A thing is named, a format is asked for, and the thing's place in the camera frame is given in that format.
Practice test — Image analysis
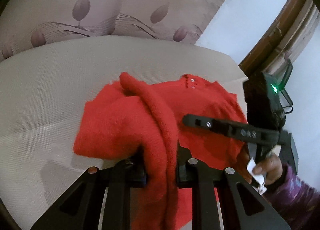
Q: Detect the person right hand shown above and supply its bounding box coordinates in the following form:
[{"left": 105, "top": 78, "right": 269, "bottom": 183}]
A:
[{"left": 236, "top": 150, "right": 283, "bottom": 186}]

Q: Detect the purple patterned sleeve forearm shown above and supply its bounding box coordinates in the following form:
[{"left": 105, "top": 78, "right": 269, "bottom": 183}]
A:
[{"left": 264, "top": 164, "right": 319, "bottom": 230}]

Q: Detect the brown wooden door frame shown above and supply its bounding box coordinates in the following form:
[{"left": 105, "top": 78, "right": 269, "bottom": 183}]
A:
[{"left": 239, "top": 0, "right": 306, "bottom": 77}]

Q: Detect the red knit sweater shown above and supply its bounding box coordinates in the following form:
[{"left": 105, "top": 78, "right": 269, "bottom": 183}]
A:
[{"left": 73, "top": 73, "right": 246, "bottom": 229}]

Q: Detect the leaf patterned curtain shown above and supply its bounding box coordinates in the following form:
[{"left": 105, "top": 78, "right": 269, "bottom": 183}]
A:
[{"left": 1, "top": 0, "right": 225, "bottom": 60}]

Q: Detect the beige woven table cloth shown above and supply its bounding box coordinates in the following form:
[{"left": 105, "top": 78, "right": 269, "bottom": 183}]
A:
[{"left": 1, "top": 36, "right": 247, "bottom": 229}]

